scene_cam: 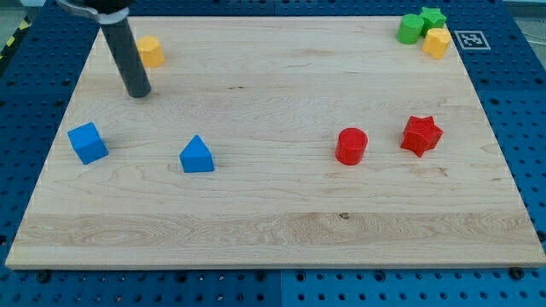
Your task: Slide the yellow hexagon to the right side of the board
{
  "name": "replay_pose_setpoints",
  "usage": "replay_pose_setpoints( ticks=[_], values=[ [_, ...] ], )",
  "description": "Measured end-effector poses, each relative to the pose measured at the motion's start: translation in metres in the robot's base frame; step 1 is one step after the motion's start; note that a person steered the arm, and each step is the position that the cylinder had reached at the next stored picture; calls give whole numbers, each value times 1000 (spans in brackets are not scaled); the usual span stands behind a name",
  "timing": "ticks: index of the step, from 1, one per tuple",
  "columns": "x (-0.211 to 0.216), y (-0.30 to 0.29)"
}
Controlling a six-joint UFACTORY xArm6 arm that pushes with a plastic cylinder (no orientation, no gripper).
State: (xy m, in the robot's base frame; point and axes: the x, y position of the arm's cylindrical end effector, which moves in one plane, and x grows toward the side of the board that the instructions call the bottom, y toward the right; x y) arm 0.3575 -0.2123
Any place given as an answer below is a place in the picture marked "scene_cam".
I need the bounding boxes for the yellow hexagon block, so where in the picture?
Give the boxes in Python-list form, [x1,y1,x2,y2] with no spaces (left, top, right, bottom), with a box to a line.
[136,36,165,68]

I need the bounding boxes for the light wooden board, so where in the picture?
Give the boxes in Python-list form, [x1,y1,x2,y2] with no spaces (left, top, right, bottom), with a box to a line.
[6,17,545,270]

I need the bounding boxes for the blue cube block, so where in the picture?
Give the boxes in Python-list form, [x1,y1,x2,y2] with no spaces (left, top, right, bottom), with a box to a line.
[67,122,109,165]

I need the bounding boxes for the red star block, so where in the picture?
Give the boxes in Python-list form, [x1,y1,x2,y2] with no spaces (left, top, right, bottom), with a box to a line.
[400,116,443,158]

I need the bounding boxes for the green cylinder block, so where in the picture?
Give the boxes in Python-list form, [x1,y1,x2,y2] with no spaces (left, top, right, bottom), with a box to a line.
[396,14,424,44]

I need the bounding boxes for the yellow pentagon block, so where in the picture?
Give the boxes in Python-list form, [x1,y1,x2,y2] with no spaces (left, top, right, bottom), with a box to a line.
[421,28,451,60]

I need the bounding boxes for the black mount with metal clamp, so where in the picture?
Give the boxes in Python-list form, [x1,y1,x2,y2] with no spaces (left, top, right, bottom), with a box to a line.
[55,0,130,25]

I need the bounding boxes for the blue triangular prism block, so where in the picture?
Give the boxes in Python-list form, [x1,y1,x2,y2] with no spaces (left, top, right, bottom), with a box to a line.
[179,135,215,173]

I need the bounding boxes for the green star block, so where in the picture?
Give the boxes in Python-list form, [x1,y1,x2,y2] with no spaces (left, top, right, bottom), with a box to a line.
[419,7,447,37]

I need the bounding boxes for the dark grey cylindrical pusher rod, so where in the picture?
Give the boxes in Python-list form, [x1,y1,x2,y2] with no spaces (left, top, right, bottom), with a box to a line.
[101,19,151,98]

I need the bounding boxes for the red cylinder block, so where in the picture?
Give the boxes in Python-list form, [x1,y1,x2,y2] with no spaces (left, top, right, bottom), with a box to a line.
[334,127,368,165]

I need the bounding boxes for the white fiducial marker tag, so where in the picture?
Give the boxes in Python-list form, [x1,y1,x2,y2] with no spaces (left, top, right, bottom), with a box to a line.
[455,30,491,50]

